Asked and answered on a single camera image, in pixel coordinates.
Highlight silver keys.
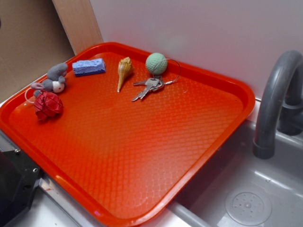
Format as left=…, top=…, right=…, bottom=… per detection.
left=132, top=58, right=182, bottom=102

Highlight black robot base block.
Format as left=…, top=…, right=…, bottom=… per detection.
left=0, top=150, right=42, bottom=227

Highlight red plastic tray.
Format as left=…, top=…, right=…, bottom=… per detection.
left=0, top=43, right=255, bottom=227

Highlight green golf ball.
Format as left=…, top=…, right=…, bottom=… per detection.
left=145, top=52, right=168, bottom=75

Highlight tan spiral seashell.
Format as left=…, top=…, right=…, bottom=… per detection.
left=117, top=57, right=134, bottom=93

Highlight blue sponge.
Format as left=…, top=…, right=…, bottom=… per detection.
left=72, top=58, right=106, bottom=76

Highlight grey plush mouse toy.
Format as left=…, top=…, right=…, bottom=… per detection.
left=31, top=63, right=68, bottom=97

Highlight red crumpled paper ball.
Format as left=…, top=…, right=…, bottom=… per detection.
left=34, top=90, right=63, bottom=121

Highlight grey toy faucet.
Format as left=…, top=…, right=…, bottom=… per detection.
left=253, top=50, right=303, bottom=159

